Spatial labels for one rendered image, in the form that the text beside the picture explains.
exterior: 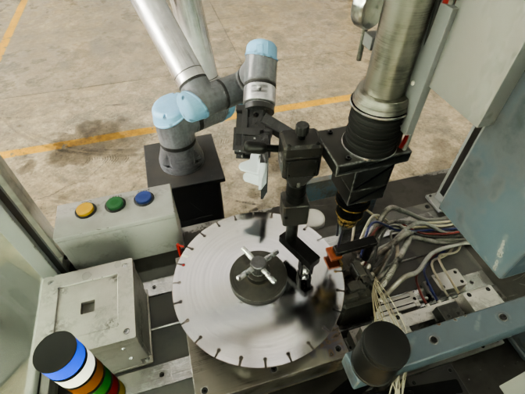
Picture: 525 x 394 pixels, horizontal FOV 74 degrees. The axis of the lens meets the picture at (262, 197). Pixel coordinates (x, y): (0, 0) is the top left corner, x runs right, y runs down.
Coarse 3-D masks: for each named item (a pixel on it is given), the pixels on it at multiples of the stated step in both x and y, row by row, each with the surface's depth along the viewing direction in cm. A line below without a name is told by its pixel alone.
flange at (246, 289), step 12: (252, 252) 71; (264, 252) 71; (240, 264) 69; (276, 264) 69; (252, 276) 65; (264, 276) 65; (276, 276) 67; (240, 288) 65; (252, 288) 65; (264, 288) 65; (276, 288) 65; (252, 300) 64; (264, 300) 64
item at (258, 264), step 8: (248, 256) 66; (256, 256) 65; (272, 256) 66; (256, 264) 64; (264, 264) 64; (248, 272) 63; (256, 272) 64; (264, 272) 63; (240, 280) 62; (272, 280) 62
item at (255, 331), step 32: (224, 224) 77; (256, 224) 77; (192, 256) 71; (224, 256) 71; (288, 256) 71; (320, 256) 71; (192, 288) 66; (224, 288) 66; (288, 288) 66; (320, 288) 66; (192, 320) 62; (224, 320) 62; (256, 320) 62; (288, 320) 62; (320, 320) 62; (224, 352) 58; (256, 352) 58; (288, 352) 59
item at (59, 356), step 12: (48, 336) 39; (60, 336) 39; (72, 336) 39; (36, 348) 39; (48, 348) 39; (60, 348) 39; (72, 348) 39; (84, 348) 41; (36, 360) 38; (48, 360) 38; (60, 360) 38; (72, 360) 38; (84, 360) 40; (48, 372) 37; (60, 372) 38; (72, 372) 39
